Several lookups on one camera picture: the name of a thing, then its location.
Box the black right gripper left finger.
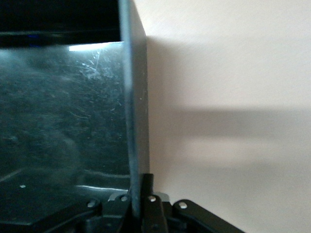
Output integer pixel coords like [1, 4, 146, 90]
[0, 193, 133, 233]

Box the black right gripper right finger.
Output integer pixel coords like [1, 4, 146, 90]
[140, 173, 245, 233]

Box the black plastic tray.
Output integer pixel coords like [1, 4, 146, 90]
[0, 0, 150, 223]

